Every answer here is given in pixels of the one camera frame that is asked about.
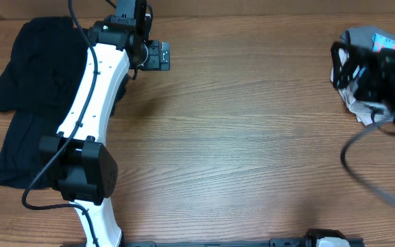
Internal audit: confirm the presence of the black t-shirt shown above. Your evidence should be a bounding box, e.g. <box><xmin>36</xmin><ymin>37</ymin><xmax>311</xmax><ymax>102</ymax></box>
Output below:
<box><xmin>0</xmin><ymin>15</ymin><xmax>127</xmax><ymax>190</ymax></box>

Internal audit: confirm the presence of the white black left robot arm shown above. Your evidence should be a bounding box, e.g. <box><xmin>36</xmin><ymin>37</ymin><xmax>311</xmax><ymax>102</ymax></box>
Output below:
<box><xmin>39</xmin><ymin>14</ymin><xmax>170</xmax><ymax>246</ymax></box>

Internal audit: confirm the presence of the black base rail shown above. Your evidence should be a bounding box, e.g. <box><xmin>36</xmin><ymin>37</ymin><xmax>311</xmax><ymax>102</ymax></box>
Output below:
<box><xmin>119</xmin><ymin>237</ymin><xmax>304</xmax><ymax>247</ymax></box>

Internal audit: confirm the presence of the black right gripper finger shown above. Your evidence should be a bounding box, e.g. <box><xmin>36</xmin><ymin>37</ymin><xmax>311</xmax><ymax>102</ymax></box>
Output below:
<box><xmin>331</xmin><ymin>67</ymin><xmax>359</xmax><ymax>89</ymax></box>
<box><xmin>331</xmin><ymin>41</ymin><xmax>359</xmax><ymax>69</ymax></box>

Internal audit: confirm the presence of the light blue printed t-shirt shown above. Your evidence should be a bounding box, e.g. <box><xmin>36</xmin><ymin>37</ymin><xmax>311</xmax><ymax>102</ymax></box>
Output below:
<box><xmin>372</xmin><ymin>34</ymin><xmax>395</xmax><ymax>52</ymax></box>

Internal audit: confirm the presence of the grey folded garment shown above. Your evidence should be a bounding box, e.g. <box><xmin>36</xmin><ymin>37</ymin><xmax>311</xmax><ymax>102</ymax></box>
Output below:
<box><xmin>340</xmin><ymin>25</ymin><xmax>395</xmax><ymax>48</ymax></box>

